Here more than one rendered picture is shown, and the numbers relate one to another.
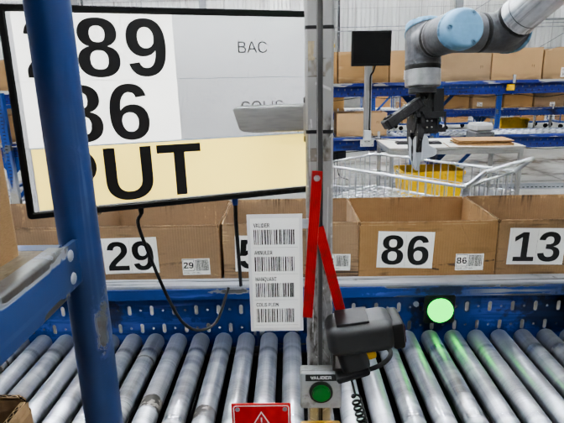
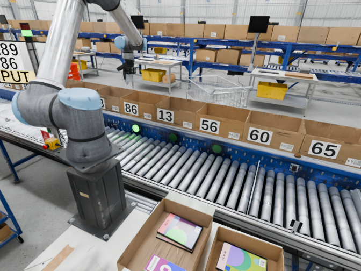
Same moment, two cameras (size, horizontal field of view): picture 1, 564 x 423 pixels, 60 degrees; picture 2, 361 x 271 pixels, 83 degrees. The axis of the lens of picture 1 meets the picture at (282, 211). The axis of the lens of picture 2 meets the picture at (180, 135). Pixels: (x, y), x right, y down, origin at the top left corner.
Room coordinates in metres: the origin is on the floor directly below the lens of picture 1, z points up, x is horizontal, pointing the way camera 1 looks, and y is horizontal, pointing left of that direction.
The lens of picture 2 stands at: (-0.16, -1.50, 1.67)
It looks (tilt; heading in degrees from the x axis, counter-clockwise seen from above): 28 degrees down; 24
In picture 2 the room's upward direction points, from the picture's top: 2 degrees clockwise
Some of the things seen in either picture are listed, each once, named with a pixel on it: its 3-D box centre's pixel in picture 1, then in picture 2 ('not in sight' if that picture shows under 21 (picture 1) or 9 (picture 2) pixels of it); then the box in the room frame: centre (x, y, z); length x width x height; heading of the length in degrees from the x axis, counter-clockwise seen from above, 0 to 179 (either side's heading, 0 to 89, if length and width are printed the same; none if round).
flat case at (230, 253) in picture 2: not in sight; (242, 263); (0.41, -1.55, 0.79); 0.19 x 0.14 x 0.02; 88
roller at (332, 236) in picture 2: not in sight; (326, 212); (0.97, -1.97, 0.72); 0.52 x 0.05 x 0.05; 179
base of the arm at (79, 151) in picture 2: not in sight; (88, 141); (0.39, -0.82, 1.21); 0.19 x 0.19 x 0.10
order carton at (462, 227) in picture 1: (415, 233); (145, 105); (1.45, -0.42, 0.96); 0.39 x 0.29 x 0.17; 89
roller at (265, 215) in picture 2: not in sight; (268, 193); (0.98, -1.64, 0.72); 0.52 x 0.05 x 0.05; 179
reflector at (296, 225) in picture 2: not in sight; (294, 228); (0.71, -1.77, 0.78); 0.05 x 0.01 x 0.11; 89
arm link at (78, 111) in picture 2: not in sight; (80, 111); (0.39, -0.81, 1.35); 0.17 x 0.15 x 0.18; 106
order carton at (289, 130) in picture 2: not in sight; (272, 130); (1.43, -1.59, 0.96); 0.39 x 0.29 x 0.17; 89
